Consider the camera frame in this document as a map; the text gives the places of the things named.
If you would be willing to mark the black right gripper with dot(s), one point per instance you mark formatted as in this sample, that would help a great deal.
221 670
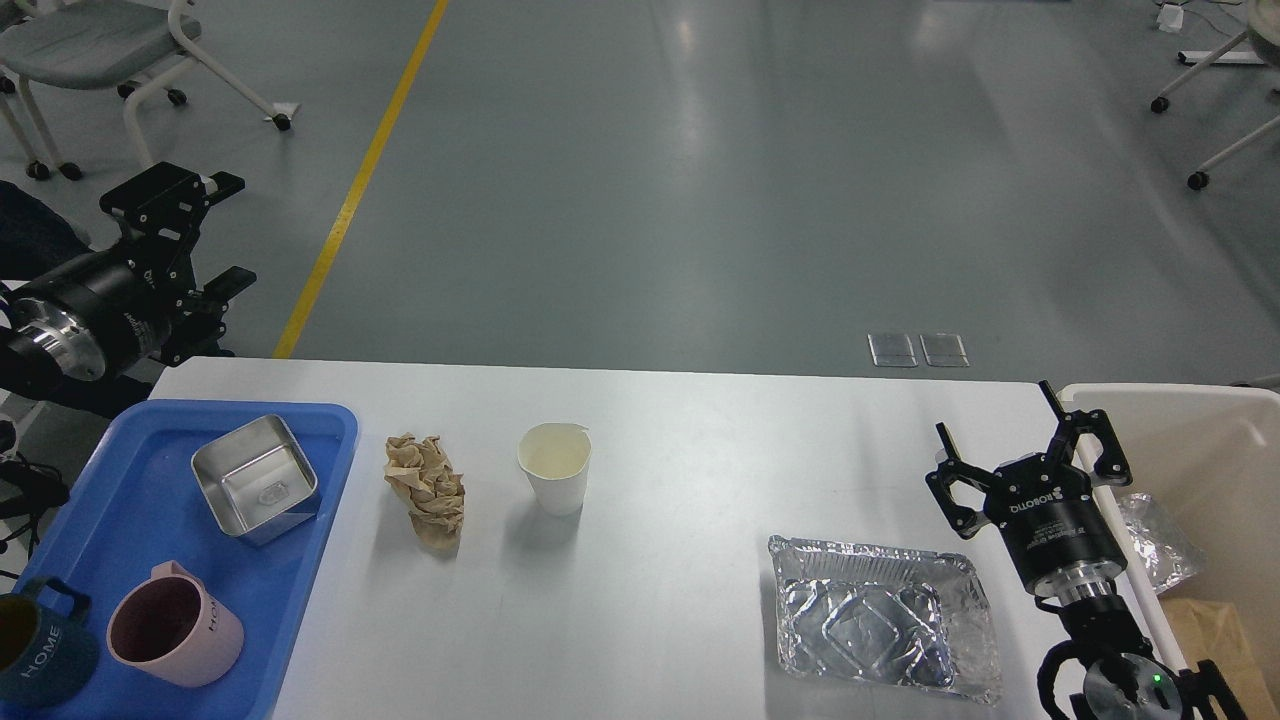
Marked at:
1055 515

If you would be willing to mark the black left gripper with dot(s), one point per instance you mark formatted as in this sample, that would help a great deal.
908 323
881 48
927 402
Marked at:
95 317

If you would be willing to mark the aluminium foil tray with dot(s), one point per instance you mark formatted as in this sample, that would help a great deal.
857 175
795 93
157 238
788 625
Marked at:
883 615

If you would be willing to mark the stainless steel rectangular container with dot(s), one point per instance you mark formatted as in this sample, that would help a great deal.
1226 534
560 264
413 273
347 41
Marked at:
257 481

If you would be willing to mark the pink mug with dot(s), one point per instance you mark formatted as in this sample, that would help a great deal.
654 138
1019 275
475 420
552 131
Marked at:
171 627

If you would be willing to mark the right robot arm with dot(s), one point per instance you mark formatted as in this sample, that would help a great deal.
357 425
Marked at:
1107 667

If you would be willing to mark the person in white sweater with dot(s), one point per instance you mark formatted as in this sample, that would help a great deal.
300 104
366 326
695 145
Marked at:
30 225

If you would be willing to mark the beige plastic bin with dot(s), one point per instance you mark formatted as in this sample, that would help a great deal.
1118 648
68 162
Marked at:
1209 457

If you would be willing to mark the right floor socket plate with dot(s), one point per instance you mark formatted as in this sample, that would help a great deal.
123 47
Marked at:
944 350

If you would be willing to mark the floor socket plate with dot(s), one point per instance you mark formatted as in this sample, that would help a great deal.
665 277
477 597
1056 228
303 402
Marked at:
892 350
944 350

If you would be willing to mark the left floor socket plate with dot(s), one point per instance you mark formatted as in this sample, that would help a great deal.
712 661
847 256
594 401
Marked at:
892 350

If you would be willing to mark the brown paper in bin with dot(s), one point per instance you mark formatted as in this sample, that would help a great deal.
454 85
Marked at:
1213 630

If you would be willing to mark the blue plastic tray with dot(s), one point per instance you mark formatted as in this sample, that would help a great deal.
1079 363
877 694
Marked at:
138 503

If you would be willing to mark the grey office chair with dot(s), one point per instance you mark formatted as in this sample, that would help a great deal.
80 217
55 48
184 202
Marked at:
92 45

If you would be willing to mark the crumpled brown paper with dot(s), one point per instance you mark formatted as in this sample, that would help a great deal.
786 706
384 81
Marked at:
422 476

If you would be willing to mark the dark blue HOME mug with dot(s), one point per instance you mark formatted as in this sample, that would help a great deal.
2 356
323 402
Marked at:
46 657

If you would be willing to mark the white paper cup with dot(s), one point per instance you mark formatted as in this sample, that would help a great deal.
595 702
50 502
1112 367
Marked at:
555 458

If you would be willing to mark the white power adapter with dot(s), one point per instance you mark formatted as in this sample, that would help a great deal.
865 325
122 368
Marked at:
1170 18

